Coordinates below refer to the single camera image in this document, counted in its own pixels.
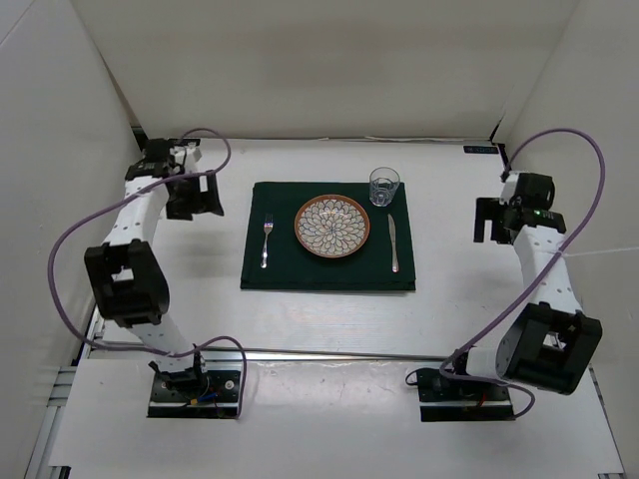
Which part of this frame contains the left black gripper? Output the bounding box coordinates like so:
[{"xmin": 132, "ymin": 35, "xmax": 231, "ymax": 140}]
[{"xmin": 167, "ymin": 170, "xmax": 224, "ymax": 221}]

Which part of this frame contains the silver fork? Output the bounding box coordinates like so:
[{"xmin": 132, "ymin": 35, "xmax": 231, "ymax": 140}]
[{"xmin": 260, "ymin": 214, "xmax": 274, "ymax": 269}]

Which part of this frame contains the dark green cloth napkin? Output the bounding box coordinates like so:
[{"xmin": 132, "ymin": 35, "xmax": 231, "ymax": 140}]
[{"xmin": 241, "ymin": 182, "xmax": 416, "ymax": 292}]

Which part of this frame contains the silver knife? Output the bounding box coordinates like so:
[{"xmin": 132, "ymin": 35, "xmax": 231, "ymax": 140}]
[{"xmin": 387, "ymin": 214, "xmax": 399, "ymax": 273}]

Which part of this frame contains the clear drinking glass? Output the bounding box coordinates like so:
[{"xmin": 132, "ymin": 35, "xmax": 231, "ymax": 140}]
[{"xmin": 368, "ymin": 167, "xmax": 400, "ymax": 208}]

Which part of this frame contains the orange patterned plate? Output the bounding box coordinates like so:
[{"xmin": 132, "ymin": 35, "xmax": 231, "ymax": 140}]
[{"xmin": 294, "ymin": 195, "xmax": 370, "ymax": 259}]

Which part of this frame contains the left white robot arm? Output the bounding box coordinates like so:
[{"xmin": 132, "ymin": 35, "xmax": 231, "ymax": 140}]
[{"xmin": 84, "ymin": 139, "xmax": 224, "ymax": 399}]

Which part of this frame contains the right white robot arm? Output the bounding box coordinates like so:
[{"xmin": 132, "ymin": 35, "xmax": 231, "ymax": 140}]
[{"xmin": 439, "ymin": 172, "xmax": 603, "ymax": 399}]

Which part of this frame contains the white zip tie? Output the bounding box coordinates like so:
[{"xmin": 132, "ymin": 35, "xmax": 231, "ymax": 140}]
[{"xmin": 562, "ymin": 246, "xmax": 639, "ymax": 257}]

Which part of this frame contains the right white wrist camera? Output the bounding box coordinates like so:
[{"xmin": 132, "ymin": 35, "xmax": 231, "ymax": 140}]
[{"xmin": 499, "ymin": 171, "xmax": 520, "ymax": 205}]

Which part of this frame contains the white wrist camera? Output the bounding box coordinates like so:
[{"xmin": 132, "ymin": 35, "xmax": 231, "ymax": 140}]
[
  {"xmin": 499, "ymin": 171, "xmax": 520, "ymax": 205},
  {"xmin": 171, "ymin": 144, "xmax": 202, "ymax": 175}
]

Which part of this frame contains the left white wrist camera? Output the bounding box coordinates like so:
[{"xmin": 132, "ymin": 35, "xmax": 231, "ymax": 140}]
[{"xmin": 171, "ymin": 144, "xmax": 202, "ymax": 175}]

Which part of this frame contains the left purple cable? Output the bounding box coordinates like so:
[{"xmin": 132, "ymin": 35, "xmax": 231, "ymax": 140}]
[{"xmin": 47, "ymin": 128, "xmax": 247, "ymax": 419}]

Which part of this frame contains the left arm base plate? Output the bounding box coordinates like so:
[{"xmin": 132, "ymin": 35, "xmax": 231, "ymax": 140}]
[{"xmin": 147, "ymin": 360, "xmax": 246, "ymax": 419}]

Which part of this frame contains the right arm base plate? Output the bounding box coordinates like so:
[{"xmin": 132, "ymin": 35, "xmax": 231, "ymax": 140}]
[{"xmin": 404, "ymin": 368, "xmax": 514, "ymax": 423}]

